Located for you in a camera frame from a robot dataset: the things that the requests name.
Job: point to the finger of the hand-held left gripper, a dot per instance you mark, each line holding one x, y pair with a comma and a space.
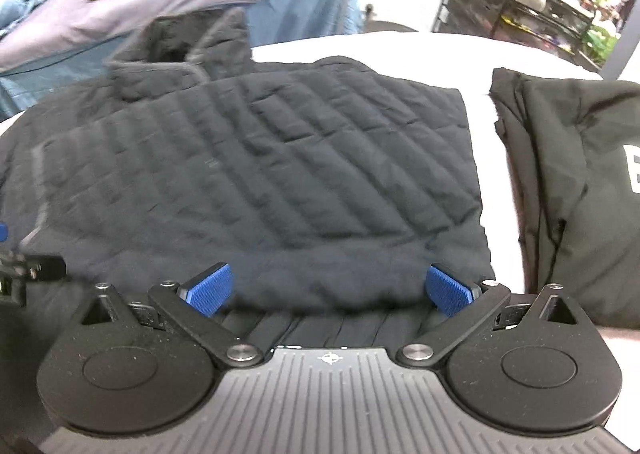
47, 267
2, 233

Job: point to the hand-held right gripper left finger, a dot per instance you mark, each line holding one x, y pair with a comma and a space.
210, 291

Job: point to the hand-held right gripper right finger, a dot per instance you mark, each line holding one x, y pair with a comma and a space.
447, 291

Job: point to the black quilted jacket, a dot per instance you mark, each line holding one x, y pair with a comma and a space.
250, 158

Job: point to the black garment with white print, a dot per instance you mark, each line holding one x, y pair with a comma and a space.
575, 184

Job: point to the grey pillow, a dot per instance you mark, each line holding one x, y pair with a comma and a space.
150, 13

